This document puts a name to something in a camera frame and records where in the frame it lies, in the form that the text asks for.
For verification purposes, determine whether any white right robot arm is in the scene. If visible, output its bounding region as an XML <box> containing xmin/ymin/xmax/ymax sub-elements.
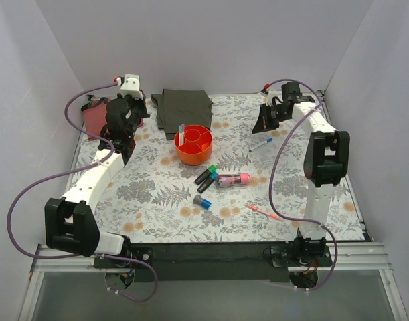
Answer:
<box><xmin>252</xmin><ymin>79</ymin><xmax>350</xmax><ymax>266</ymax></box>

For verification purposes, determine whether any aluminium frame rail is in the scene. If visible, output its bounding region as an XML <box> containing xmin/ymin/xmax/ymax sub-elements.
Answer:
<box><xmin>20</xmin><ymin>242</ymin><xmax>408</xmax><ymax>320</ymax></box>

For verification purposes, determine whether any red pouch with black strap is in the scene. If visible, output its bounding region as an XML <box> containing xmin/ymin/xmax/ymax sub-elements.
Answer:
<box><xmin>81</xmin><ymin>95</ymin><xmax>134</xmax><ymax>140</ymax></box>

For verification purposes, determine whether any orange pen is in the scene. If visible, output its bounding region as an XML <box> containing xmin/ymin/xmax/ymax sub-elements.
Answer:
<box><xmin>245</xmin><ymin>204</ymin><xmax>282</xmax><ymax>220</ymax></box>

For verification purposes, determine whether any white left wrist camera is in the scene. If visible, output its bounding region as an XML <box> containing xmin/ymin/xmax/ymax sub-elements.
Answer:
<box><xmin>114</xmin><ymin>74</ymin><xmax>144</xmax><ymax>100</ymax></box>

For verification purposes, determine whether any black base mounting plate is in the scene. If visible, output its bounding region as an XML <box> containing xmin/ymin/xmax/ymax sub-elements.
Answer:
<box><xmin>94</xmin><ymin>241</ymin><xmax>335</xmax><ymax>282</ymax></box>

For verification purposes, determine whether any black highlighter blue cap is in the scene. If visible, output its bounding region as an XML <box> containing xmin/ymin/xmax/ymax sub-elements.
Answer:
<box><xmin>197</xmin><ymin>171</ymin><xmax>218</xmax><ymax>193</ymax></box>

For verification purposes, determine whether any pink clear pencil case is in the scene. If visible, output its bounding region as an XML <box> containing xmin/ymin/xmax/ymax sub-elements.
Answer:
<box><xmin>215</xmin><ymin>173</ymin><xmax>251</xmax><ymax>188</ymax></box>

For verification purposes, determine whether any black highlighter green cap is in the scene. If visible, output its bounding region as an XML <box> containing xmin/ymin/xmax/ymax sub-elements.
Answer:
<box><xmin>194</xmin><ymin>165</ymin><xmax>217</xmax><ymax>185</ymax></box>

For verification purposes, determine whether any grey blue short marker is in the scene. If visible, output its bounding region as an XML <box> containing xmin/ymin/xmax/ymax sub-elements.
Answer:
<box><xmin>193</xmin><ymin>194</ymin><xmax>212</xmax><ymax>210</ymax></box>

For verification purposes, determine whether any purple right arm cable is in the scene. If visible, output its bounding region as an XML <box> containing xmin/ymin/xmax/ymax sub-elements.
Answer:
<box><xmin>268</xmin><ymin>78</ymin><xmax>339</xmax><ymax>292</ymax></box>

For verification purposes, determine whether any orange round divided container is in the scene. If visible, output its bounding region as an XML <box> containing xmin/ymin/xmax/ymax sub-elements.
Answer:
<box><xmin>174</xmin><ymin>125</ymin><xmax>213</xmax><ymax>165</ymax></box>

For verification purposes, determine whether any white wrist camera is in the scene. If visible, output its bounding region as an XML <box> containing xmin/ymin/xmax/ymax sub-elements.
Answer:
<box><xmin>114</xmin><ymin>74</ymin><xmax>144</xmax><ymax>100</ymax></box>
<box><xmin>260</xmin><ymin>84</ymin><xmax>279</xmax><ymax>106</ymax></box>

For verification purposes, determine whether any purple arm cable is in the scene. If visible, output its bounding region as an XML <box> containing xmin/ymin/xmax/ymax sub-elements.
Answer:
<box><xmin>7</xmin><ymin>82</ymin><xmax>159</xmax><ymax>304</ymax></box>
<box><xmin>268</xmin><ymin>78</ymin><xmax>339</xmax><ymax>292</ymax></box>

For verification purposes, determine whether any white pen blue cap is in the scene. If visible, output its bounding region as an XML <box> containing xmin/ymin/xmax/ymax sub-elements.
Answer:
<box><xmin>248</xmin><ymin>138</ymin><xmax>273</xmax><ymax>153</ymax></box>

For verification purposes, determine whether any floral patterned table mat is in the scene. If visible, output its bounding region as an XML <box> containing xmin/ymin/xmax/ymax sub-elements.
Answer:
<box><xmin>56</xmin><ymin>93</ymin><xmax>369</xmax><ymax>243</ymax></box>

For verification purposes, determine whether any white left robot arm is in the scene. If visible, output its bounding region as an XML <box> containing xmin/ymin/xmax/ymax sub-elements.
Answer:
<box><xmin>44</xmin><ymin>94</ymin><xmax>149</xmax><ymax>268</ymax></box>

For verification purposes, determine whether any olive green folded cloth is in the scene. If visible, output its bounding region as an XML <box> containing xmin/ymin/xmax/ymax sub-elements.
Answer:
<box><xmin>151</xmin><ymin>89</ymin><xmax>212</xmax><ymax>141</ymax></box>

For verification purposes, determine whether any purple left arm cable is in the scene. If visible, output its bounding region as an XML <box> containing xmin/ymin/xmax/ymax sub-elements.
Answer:
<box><xmin>7</xmin><ymin>82</ymin><xmax>159</xmax><ymax>304</ymax></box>

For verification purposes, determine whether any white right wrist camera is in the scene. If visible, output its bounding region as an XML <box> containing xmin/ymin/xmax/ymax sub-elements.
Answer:
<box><xmin>260</xmin><ymin>84</ymin><xmax>279</xmax><ymax>106</ymax></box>

